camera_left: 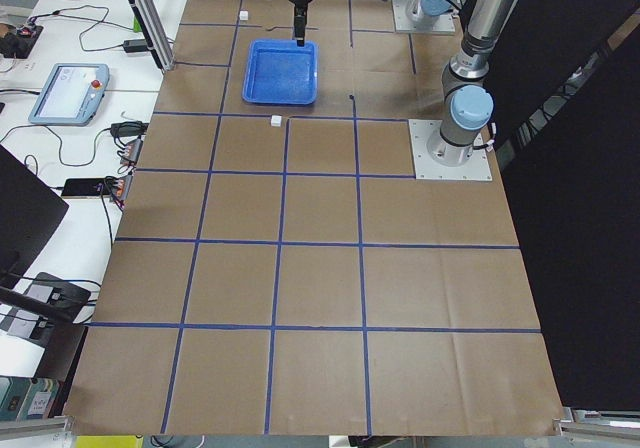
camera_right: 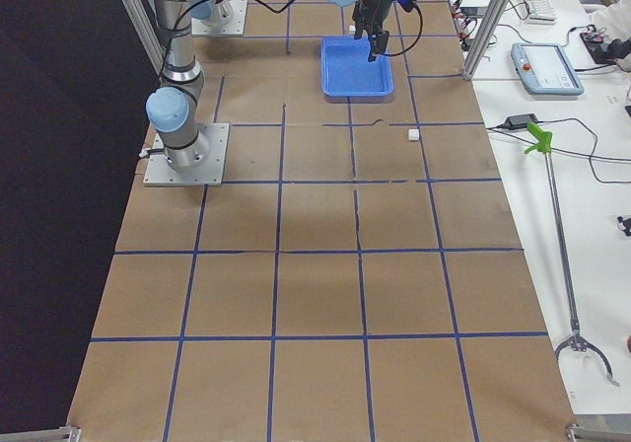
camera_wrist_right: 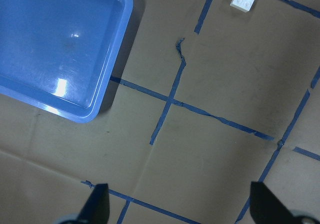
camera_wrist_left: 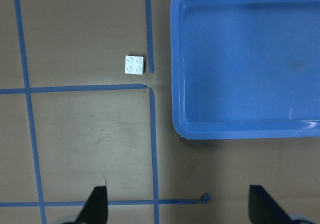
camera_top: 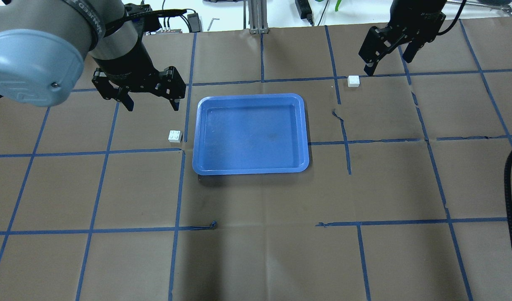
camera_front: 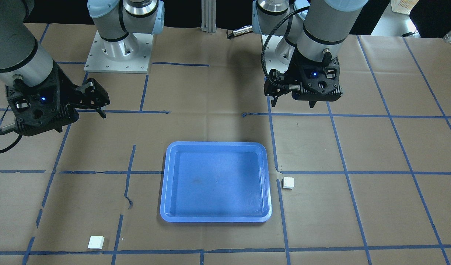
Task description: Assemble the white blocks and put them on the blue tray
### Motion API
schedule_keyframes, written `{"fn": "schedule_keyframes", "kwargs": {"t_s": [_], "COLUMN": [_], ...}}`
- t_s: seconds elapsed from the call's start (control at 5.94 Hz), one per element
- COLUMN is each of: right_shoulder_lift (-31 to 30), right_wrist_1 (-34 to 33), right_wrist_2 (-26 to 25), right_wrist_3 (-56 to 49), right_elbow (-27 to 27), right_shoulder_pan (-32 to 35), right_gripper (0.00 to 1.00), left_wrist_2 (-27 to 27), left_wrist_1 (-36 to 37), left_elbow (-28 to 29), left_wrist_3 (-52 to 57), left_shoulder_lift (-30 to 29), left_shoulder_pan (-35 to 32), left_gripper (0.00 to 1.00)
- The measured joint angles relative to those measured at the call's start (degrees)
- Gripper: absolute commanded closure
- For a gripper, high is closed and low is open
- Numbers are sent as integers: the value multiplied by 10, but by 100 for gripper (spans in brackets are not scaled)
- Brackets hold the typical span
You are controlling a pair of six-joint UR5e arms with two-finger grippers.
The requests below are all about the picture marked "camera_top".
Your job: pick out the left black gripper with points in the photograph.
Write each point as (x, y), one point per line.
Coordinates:
(130, 67)

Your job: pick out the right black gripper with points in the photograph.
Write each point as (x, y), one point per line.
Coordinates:
(415, 14)

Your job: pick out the white block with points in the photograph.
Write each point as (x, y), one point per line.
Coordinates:
(353, 81)
(175, 136)

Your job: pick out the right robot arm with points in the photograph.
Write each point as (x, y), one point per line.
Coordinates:
(415, 7)

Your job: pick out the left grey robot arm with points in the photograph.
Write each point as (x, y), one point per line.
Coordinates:
(43, 45)

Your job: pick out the blue plastic tray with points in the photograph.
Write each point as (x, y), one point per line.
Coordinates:
(250, 134)

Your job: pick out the black power adapter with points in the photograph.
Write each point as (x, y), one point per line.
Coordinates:
(194, 22)

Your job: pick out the aluminium frame post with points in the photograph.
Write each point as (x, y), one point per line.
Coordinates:
(255, 16)

